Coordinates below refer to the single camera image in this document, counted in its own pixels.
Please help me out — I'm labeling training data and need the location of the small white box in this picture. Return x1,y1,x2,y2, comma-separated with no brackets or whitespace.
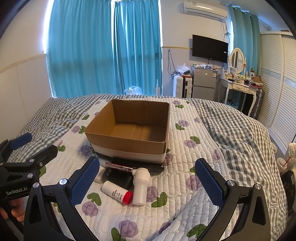
94,166,106,184

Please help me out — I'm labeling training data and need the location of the white bottle red cap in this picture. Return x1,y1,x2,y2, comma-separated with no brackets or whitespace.
101,181,133,205

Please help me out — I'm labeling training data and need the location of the black rectangular box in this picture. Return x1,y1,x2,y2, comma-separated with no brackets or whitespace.
99,155,164,190

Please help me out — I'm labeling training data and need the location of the red patterned box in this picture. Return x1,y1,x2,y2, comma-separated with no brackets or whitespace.
104,161,134,175

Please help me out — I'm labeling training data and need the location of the white plastic pipe fitting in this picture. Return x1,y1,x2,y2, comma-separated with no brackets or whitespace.
132,168,151,206

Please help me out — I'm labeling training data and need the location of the person's left hand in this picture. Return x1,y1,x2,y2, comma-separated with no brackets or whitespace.
9,198,25,222

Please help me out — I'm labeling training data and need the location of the drink cup with straw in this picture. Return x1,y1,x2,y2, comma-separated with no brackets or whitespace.
276,157,291,173

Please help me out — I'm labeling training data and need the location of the brown cardboard box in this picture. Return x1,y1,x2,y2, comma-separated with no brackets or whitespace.
85,99,170,164

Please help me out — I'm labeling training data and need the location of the clear plastic bag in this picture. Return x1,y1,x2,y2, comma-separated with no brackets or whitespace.
125,86,142,95

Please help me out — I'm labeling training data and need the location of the left blue curtain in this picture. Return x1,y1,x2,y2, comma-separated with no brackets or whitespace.
46,1,117,98

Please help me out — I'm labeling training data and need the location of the blue curtain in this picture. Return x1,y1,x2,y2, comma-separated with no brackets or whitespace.
113,1,162,95
46,1,117,98
228,4,261,75

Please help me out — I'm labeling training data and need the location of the white dressing table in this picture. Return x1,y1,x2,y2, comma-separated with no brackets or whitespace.
220,77,265,119

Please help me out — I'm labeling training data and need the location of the silver mini fridge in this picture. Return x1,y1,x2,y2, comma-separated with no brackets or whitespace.
192,68,217,100

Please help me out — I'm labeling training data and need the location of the white suitcase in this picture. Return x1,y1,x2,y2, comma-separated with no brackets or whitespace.
173,75,192,98

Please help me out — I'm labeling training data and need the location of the oval vanity mirror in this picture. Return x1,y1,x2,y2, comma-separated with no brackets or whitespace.
229,48,246,74

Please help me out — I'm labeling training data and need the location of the middle blue curtain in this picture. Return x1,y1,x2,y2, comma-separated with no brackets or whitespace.
113,1,162,95

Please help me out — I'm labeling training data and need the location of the plastic bag on suitcase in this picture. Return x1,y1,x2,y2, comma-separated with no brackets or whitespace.
176,63,191,75

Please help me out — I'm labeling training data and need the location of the white louvered wardrobe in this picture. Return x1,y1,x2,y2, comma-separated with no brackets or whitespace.
258,31,295,152

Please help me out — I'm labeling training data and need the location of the right blue curtain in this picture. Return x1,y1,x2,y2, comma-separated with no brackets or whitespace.
228,4,261,75

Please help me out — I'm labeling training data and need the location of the white air conditioner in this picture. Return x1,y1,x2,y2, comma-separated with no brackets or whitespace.
183,1,228,22

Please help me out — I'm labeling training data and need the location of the black wall television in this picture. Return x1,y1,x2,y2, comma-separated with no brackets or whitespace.
192,35,228,63

